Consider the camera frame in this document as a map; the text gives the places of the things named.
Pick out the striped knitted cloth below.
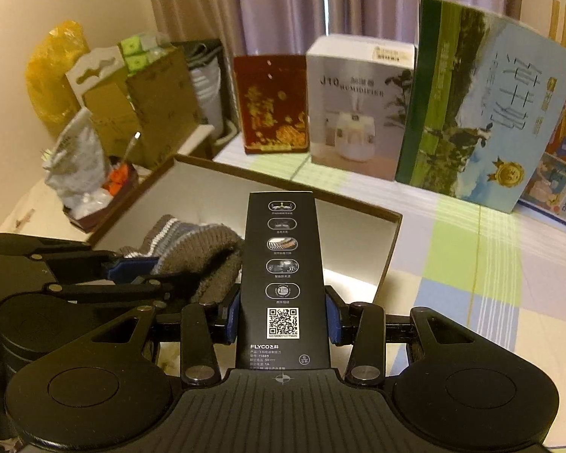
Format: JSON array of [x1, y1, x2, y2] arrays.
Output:
[[115, 214, 243, 303]]

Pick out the white humidifier box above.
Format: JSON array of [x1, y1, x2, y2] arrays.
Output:
[[306, 34, 417, 181]]

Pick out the blue milk carton box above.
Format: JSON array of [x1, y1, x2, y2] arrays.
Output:
[[519, 82, 566, 234]]

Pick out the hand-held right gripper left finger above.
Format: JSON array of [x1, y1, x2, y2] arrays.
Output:
[[33, 289, 242, 386]]

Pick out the yellow plastic bag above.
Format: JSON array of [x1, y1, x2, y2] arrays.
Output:
[[26, 20, 88, 126]]

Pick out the green tissue packs in carton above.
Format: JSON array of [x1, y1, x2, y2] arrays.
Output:
[[119, 33, 171, 74]]

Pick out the metal stick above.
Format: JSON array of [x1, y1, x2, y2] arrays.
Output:
[[123, 133, 141, 166]]

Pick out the purple curtain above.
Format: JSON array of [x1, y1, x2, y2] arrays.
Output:
[[144, 0, 524, 123]]

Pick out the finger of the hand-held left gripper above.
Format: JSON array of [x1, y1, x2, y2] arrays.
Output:
[[42, 279, 176, 304], [0, 233, 161, 280]]

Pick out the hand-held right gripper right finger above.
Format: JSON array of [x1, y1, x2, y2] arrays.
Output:
[[325, 285, 534, 386]]

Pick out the black product box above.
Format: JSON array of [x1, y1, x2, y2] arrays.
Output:
[[236, 192, 339, 371]]

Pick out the dark red tray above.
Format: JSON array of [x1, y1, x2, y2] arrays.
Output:
[[63, 160, 140, 232]]

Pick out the open tan cardboard carton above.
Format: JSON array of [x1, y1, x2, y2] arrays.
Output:
[[66, 40, 208, 168]]

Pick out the dark red gift box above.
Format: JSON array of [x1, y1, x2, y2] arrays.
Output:
[[232, 54, 311, 156]]

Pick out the white bucket in black bag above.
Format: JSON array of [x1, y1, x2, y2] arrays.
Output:
[[189, 42, 225, 140]]

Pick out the brown cardboard box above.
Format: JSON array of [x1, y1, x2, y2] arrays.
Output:
[[87, 154, 403, 305]]

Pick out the green milk carton box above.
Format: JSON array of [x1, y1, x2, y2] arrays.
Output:
[[396, 0, 566, 213]]

